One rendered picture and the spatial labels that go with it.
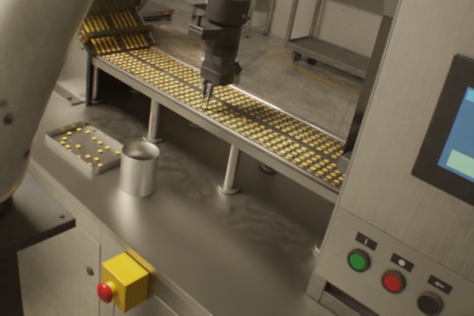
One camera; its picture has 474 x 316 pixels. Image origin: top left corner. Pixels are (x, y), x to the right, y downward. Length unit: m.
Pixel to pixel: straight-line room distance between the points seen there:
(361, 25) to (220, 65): 4.05
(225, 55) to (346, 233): 0.57
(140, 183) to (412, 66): 0.68
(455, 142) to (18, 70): 0.44
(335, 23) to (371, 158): 4.67
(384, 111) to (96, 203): 0.67
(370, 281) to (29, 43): 0.47
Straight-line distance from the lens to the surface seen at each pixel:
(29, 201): 0.84
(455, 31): 0.49
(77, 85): 1.44
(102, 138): 1.25
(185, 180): 1.12
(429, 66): 0.50
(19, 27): 0.51
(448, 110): 0.49
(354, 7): 5.07
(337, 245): 0.61
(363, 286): 0.62
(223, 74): 1.06
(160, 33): 1.56
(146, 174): 1.02
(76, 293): 1.24
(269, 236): 1.00
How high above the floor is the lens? 1.41
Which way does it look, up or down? 26 degrees down
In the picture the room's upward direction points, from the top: 11 degrees clockwise
